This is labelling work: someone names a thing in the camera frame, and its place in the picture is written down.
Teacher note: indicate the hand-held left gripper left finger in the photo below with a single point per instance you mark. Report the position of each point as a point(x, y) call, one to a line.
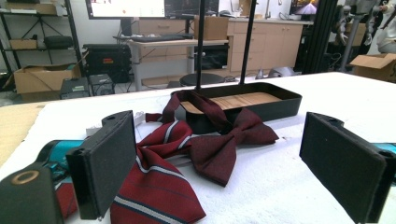
point(99, 168)

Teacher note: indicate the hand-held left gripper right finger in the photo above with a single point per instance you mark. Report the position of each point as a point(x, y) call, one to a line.
point(342, 168)

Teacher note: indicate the red striped necktie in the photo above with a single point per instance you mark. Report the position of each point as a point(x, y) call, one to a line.
point(155, 193)

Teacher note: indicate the black rack with wooden base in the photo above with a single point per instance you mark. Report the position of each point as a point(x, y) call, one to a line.
point(280, 109)

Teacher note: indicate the dark red bow tie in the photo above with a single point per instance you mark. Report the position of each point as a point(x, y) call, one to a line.
point(214, 152)

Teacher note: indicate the white foam mat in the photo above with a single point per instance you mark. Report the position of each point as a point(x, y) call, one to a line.
point(280, 186)

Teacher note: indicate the black computer tower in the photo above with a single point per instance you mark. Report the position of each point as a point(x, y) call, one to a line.
point(74, 88)
point(101, 84)

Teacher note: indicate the large open cardboard box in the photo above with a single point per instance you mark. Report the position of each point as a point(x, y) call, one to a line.
point(43, 81)

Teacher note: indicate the black equipment case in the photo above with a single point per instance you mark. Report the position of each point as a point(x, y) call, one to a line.
point(107, 62)

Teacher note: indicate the grey robot part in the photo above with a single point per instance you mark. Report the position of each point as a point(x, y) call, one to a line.
point(281, 72)

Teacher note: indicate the grey metal stand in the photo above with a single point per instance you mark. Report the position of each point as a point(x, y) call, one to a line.
point(351, 43)

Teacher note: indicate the black bag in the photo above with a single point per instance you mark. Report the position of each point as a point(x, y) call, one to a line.
point(58, 41)

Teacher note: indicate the black round stool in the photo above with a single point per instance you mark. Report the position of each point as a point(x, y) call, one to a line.
point(202, 79)

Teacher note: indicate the black metal shelf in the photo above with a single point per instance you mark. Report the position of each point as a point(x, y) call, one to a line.
point(71, 34)

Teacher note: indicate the wooden cabinet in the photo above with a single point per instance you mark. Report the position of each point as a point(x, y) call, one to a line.
point(271, 46)

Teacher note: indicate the black keyboard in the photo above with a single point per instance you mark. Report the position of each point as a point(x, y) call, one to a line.
point(155, 38)

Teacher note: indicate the small cardboard box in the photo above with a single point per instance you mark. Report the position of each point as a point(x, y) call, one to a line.
point(23, 44)

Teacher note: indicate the large monitor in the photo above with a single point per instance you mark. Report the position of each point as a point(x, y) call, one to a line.
point(127, 8)

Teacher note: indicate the small monitor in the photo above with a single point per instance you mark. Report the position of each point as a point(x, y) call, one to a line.
point(306, 7)

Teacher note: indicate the cardboard box on desk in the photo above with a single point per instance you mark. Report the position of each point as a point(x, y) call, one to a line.
point(214, 28)

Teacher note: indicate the black frame post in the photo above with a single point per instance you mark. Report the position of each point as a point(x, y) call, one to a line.
point(320, 37)

